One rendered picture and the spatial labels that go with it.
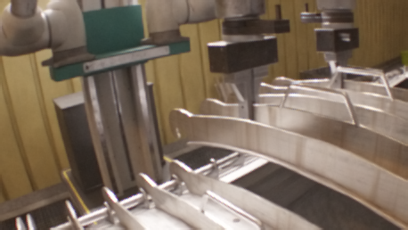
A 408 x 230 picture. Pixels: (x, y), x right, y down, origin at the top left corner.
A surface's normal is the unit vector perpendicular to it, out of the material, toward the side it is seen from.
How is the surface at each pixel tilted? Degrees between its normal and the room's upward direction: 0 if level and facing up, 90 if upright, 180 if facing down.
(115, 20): 90
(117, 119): 90
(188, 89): 90
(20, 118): 90
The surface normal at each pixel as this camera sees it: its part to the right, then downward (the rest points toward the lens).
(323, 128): -0.80, 0.26
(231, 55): 0.60, 0.19
